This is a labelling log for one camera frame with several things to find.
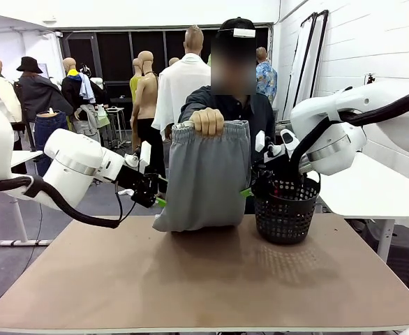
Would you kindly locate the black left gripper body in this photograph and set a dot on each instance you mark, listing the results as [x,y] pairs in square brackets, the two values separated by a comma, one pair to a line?
[145,188]

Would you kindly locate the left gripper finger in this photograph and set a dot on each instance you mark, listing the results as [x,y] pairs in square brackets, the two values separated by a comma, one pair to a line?
[161,202]
[162,179]

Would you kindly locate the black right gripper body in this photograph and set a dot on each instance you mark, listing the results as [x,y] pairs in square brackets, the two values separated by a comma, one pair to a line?
[264,181]

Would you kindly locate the grey shorts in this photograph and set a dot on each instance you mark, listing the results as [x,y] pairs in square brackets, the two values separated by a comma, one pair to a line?
[204,181]

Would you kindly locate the person's right forearm dark sleeve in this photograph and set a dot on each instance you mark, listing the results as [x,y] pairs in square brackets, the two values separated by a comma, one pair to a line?
[190,110]

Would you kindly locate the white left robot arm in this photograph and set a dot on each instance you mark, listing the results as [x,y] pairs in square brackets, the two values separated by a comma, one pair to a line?
[75,157]

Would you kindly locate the person's right hand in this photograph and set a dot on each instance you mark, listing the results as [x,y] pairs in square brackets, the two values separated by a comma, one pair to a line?
[208,122]

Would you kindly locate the white cloth on floor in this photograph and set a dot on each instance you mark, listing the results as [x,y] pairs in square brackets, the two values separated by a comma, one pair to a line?
[126,192]

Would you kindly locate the black perforated plastic basket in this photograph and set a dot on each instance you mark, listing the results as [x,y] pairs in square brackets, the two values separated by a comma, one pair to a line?
[284,223]

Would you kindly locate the person in dark jacket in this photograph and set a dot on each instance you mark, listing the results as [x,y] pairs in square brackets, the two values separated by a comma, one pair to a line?
[236,106]

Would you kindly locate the small white metal work table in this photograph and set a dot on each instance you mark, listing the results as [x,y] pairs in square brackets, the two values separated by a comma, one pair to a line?
[115,111]

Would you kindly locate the bare mannequin in black trousers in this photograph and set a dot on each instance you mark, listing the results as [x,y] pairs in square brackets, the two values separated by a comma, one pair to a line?
[148,94]

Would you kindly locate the mannequin in grey jacket jeans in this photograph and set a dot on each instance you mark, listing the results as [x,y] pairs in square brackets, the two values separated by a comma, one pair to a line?
[87,120]

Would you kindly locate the mannequin in white shirt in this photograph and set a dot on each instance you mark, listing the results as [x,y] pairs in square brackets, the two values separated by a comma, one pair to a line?
[180,87]

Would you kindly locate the mannequin in yellow top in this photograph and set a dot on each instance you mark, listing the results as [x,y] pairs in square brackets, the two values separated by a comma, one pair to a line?
[134,83]

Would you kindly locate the figure in blue floral shirt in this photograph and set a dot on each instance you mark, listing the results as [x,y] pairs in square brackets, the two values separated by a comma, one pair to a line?
[266,80]

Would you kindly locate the large white table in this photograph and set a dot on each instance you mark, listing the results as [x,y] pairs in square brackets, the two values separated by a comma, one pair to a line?
[372,188]

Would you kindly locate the blue jeans half form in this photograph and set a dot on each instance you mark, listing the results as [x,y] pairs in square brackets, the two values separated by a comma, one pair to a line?
[49,129]

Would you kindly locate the light blue hanging shirt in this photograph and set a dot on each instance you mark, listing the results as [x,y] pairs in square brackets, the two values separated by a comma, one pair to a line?
[86,89]

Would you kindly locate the white bust form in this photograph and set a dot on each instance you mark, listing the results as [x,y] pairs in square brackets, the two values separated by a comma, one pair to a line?
[97,83]

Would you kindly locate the bare mannequin head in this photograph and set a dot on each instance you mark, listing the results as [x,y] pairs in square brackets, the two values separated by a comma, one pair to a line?
[173,62]

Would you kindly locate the mannequin in black yellow jacket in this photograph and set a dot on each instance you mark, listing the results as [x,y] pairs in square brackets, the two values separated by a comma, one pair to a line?
[72,90]

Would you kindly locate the black framed white panel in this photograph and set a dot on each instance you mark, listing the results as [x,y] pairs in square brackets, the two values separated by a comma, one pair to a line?
[300,63]
[317,45]

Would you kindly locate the mannequin in dark coat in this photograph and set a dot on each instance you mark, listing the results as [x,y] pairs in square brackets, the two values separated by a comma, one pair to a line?
[40,94]

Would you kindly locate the black baseball cap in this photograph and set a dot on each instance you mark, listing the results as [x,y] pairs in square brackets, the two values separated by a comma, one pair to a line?
[236,23]

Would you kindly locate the black bucket hat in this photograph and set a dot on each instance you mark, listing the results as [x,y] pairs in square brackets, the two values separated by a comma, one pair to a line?
[29,64]

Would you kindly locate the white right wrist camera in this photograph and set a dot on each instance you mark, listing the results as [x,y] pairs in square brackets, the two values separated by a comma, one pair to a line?
[260,141]

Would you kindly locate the black camera tripod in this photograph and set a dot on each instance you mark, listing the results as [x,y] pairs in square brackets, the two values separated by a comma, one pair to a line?
[370,78]

